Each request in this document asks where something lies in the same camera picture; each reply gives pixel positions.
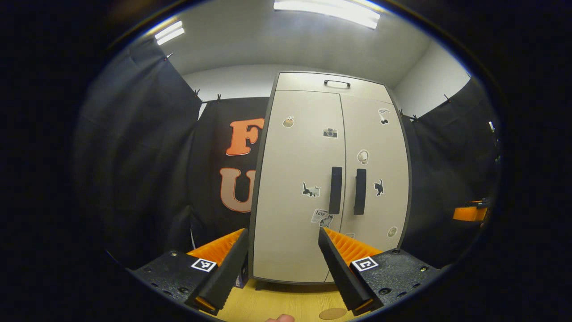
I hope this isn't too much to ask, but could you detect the long ceiling light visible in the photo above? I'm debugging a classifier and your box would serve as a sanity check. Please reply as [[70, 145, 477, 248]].
[[273, 0, 381, 30]]

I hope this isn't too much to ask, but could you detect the black left door handle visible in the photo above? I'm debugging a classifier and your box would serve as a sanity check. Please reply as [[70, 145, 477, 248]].
[[329, 166, 343, 215]]

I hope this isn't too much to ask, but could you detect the black backdrop cloth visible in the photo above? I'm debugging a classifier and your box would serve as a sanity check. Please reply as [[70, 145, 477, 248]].
[[74, 38, 503, 269]]

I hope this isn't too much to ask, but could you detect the black door handle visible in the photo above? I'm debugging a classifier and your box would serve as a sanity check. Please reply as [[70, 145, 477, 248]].
[[329, 166, 343, 215], [353, 168, 367, 216]]

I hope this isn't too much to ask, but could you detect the white cabinet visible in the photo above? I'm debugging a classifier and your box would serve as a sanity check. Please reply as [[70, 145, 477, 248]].
[[248, 72, 412, 291]]

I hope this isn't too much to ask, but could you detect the white cabinet right door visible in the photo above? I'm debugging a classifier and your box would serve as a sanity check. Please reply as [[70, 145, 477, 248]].
[[325, 94, 409, 282]]

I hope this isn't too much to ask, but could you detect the black right door handle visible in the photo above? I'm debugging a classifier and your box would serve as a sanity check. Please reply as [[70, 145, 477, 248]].
[[353, 168, 367, 216]]

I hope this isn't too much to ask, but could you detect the small ceiling light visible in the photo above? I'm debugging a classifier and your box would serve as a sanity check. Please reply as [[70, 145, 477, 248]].
[[154, 20, 185, 46]]

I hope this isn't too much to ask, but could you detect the round brown coaster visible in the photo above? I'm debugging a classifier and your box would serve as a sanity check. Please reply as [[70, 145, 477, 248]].
[[319, 308, 348, 321]]

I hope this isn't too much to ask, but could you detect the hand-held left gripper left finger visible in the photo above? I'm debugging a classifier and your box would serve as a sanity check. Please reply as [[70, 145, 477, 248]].
[[126, 228, 249, 316]]

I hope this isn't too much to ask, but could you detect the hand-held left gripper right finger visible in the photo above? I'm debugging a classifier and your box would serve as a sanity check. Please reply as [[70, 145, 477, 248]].
[[318, 227, 443, 317]]

